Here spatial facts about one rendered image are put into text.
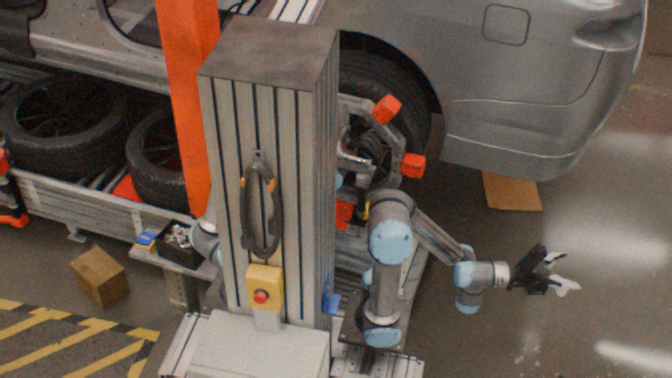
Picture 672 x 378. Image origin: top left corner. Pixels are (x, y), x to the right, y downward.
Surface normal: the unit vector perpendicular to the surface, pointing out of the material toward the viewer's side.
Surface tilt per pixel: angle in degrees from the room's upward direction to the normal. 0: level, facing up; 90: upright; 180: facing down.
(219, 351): 0
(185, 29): 90
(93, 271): 0
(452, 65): 90
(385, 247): 82
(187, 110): 90
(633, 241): 0
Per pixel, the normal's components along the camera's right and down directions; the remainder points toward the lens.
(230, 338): 0.01, -0.73
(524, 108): -0.33, 0.65
